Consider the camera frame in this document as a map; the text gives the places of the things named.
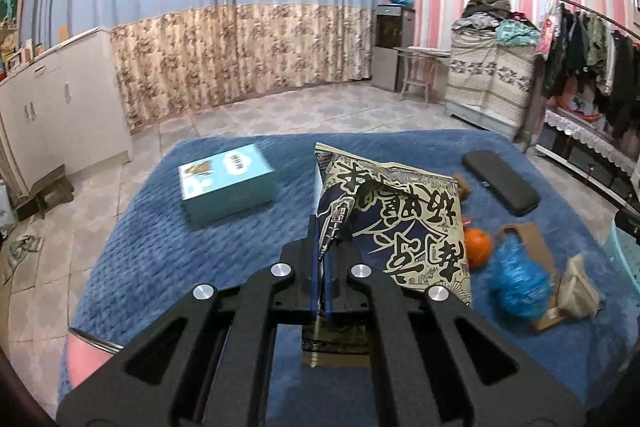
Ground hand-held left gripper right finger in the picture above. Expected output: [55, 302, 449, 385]
[322, 246, 584, 427]

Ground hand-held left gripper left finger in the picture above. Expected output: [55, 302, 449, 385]
[56, 213, 322, 427]

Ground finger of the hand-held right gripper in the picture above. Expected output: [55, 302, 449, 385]
[614, 199, 640, 238]

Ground light teal plastic basket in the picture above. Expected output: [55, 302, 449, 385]
[611, 223, 640, 279]

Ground beige paper bag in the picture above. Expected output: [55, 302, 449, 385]
[557, 254, 601, 321]

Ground cream and black snack bag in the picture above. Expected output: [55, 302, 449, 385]
[299, 142, 474, 370]

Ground orange tangerine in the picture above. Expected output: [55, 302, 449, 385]
[462, 227, 495, 269]

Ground brown cardboard piece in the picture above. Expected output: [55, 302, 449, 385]
[501, 223, 564, 333]

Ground low table with lace cloth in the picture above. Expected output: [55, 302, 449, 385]
[542, 107, 640, 188]

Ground teal cardboard box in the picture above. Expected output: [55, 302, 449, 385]
[179, 144, 277, 228]

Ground black glasses case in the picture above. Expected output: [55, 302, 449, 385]
[461, 149, 540, 217]

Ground blue quilted blanket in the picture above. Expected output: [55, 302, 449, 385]
[57, 129, 633, 427]

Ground small brown nut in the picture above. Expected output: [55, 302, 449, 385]
[454, 174, 474, 204]

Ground row of hanging clothes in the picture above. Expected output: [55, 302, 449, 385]
[537, 0, 640, 138]

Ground cloth covered cabinet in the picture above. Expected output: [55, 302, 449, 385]
[444, 27, 539, 130]

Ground metal clothes rack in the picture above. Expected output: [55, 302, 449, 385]
[520, 0, 640, 158]

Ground wooden chair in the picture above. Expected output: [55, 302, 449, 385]
[395, 46, 451, 106]

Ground pink round object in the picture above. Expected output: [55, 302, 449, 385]
[64, 328, 124, 383]

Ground pile of clothes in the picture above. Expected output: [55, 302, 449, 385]
[452, 0, 541, 48]

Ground grey water dispenser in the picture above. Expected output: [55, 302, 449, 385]
[374, 4, 417, 92]

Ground small wooden stool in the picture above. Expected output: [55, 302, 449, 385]
[15, 164, 76, 221]

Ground crumpled rag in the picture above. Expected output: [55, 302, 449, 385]
[0, 231, 42, 284]

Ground blue and floral curtain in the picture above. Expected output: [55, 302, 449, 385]
[20, 0, 386, 135]

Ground white cabinet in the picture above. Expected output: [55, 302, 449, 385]
[0, 27, 134, 202]

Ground coloured boxes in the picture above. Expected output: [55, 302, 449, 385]
[0, 34, 37, 74]

